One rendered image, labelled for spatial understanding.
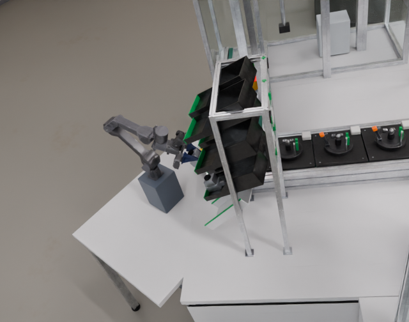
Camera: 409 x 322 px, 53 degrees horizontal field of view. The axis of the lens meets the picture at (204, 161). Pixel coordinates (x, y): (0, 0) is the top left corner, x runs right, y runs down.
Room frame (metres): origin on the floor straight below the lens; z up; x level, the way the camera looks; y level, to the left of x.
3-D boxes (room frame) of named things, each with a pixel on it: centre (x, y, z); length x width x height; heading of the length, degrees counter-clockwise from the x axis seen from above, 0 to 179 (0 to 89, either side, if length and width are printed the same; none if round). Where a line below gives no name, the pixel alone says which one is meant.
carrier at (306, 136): (1.50, -0.43, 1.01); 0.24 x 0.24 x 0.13; 73
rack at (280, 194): (1.19, -0.20, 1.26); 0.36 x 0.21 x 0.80; 163
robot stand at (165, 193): (1.54, 0.26, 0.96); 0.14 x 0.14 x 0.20; 37
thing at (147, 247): (1.50, 0.23, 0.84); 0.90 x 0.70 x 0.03; 127
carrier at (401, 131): (1.36, -0.90, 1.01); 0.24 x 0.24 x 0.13; 73
